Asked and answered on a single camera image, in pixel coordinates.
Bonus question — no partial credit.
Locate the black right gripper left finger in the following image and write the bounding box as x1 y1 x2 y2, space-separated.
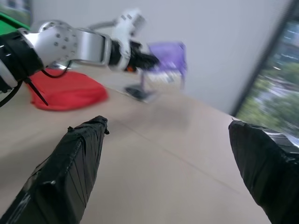
0 115 110 224

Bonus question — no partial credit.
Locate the dark window frame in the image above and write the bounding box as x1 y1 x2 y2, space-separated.
230 0 294 117

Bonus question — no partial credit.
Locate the red fabric pouch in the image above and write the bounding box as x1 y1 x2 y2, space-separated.
27 67 109 112

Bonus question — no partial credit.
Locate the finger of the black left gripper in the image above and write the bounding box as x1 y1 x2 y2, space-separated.
146 52 162 70

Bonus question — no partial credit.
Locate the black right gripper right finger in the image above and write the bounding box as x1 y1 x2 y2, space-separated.
228 120 299 224

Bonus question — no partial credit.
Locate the black zip tie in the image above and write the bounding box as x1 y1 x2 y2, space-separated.
25 78 49 106

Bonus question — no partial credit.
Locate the grey metal stand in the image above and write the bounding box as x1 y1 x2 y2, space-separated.
124 69 157 104

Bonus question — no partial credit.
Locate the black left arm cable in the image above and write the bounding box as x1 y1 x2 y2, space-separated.
0 59 73 108

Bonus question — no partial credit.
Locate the green basket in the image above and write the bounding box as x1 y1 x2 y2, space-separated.
0 11 31 31

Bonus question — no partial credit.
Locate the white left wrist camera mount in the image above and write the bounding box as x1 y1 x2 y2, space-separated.
112 9 148 72

